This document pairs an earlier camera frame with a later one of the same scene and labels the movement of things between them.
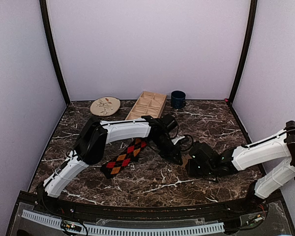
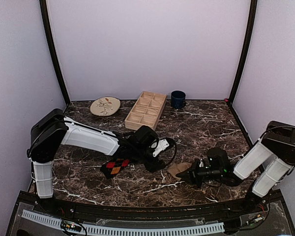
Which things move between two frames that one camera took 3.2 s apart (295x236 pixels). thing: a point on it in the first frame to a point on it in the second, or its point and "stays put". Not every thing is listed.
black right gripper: [191, 169] to [191, 175]
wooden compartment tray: [148, 103] stays put
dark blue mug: [178, 99] stays put
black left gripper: [176, 151] to [155, 165]
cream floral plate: [105, 106] stays put
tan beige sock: [185, 159] to [174, 168]
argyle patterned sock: [132, 153] stays put
